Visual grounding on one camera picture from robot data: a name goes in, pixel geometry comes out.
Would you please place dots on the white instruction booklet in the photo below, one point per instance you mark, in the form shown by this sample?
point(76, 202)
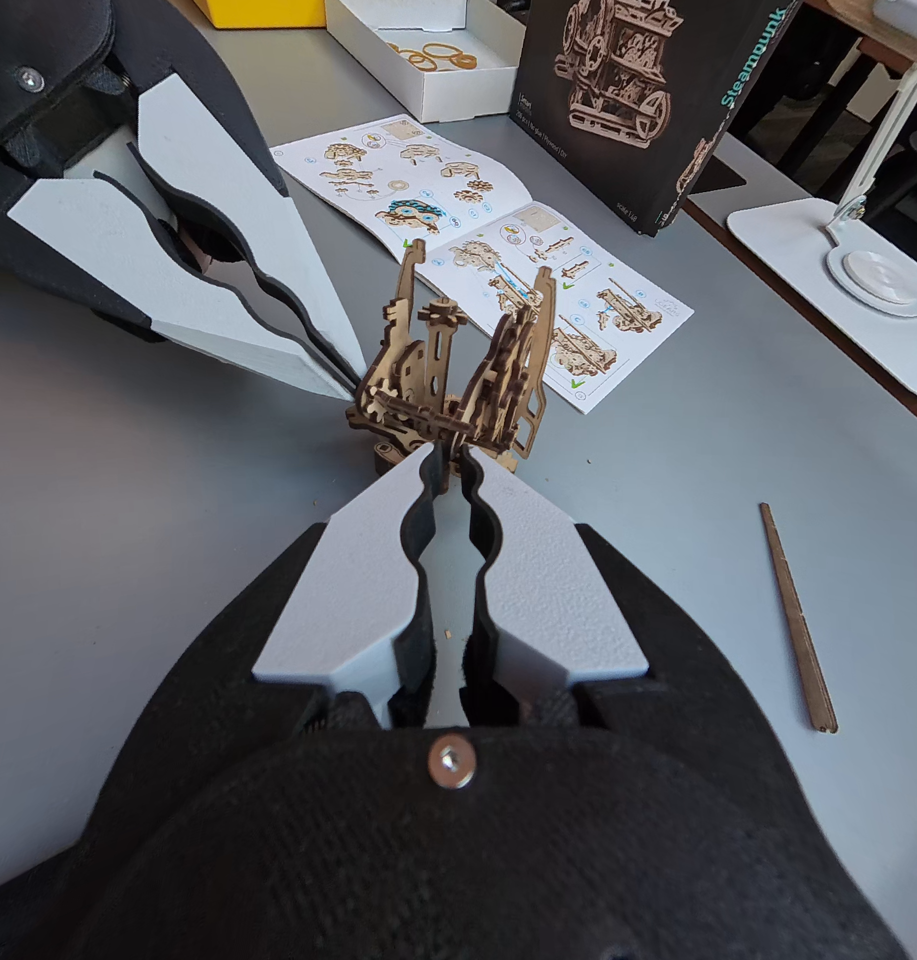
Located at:
point(331, 172)

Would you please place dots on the tan rubber bands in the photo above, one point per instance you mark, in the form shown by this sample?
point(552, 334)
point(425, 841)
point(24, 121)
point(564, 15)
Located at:
point(416, 62)

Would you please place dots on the white desk stand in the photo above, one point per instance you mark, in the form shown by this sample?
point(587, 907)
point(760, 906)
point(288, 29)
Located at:
point(788, 247)

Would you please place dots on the white cardboard box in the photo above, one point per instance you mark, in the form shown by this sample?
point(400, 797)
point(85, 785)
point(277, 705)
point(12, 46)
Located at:
point(368, 22)

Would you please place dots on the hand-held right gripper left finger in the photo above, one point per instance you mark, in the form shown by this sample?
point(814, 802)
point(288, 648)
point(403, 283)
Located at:
point(338, 600)

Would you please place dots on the black model kit box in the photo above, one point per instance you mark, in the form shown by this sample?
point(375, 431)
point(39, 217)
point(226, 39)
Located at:
point(578, 150)

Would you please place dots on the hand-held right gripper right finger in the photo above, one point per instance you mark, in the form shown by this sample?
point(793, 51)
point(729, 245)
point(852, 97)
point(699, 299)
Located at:
point(556, 600)

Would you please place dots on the yellow plastic bin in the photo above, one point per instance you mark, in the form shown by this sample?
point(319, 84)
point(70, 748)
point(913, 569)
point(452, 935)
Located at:
point(263, 11)

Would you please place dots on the tapered wooden stick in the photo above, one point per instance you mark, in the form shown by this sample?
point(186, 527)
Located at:
point(796, 615)

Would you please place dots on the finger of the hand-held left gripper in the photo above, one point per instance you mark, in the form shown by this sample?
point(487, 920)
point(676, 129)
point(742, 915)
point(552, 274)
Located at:
point(226, 172)
point(128, 247)

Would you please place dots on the wooden gear model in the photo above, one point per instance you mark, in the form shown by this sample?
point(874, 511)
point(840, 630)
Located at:
point(402, 367)

